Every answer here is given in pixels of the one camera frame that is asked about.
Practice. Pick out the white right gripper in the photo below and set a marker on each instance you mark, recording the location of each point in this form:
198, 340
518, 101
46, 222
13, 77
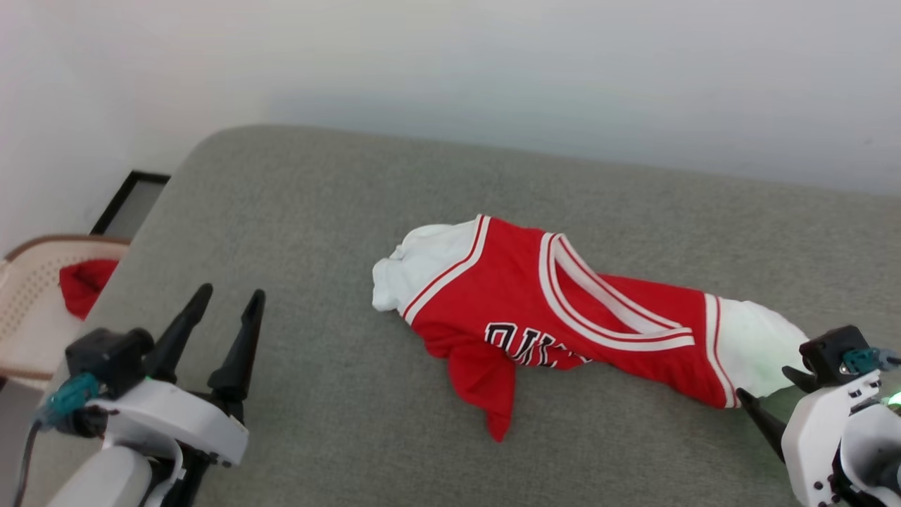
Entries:
816, 436

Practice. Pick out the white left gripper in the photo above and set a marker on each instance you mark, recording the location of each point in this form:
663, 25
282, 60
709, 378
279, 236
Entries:
169, 415

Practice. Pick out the red and white basketball jersey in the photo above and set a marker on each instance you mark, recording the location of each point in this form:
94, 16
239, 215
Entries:
507, 282

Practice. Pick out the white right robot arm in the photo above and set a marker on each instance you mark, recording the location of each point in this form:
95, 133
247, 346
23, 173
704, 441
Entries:
873, 451

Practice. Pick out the red garment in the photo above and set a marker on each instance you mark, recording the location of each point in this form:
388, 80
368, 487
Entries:
84, 285

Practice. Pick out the beige perforated laundry basket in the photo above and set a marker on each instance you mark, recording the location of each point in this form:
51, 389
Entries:
28, 310

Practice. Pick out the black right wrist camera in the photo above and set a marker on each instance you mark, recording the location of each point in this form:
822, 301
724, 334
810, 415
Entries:
827, 352

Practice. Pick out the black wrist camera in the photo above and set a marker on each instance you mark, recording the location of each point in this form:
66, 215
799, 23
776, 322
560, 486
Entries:
827, 352
105, 355

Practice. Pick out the teal right camera connector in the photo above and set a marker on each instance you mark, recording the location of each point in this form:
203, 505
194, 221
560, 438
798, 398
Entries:
866, 360

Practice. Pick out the teal camera connector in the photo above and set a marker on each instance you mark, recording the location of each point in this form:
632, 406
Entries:
70, 398
866, 360

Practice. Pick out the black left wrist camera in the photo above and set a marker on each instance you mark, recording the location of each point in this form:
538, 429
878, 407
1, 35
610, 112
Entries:
105, 355

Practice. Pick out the teal left camera connector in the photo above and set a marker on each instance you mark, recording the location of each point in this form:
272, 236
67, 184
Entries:
70, 398

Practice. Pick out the black rectangular frame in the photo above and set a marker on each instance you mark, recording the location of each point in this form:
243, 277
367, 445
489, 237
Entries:
105, 218

